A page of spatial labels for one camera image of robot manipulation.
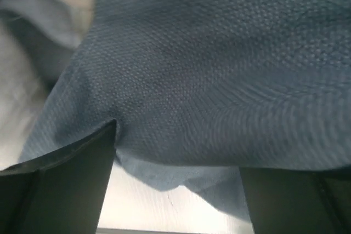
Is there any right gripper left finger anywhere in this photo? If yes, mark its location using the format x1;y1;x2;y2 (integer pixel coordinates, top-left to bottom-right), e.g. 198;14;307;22
1;123;116;234

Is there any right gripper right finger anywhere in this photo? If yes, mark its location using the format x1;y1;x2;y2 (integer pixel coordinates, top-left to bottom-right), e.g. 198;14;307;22
240;168;350;234

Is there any blue beige striped pillowcase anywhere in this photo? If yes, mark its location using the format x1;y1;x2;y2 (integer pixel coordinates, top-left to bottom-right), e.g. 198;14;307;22
0;0;351;217

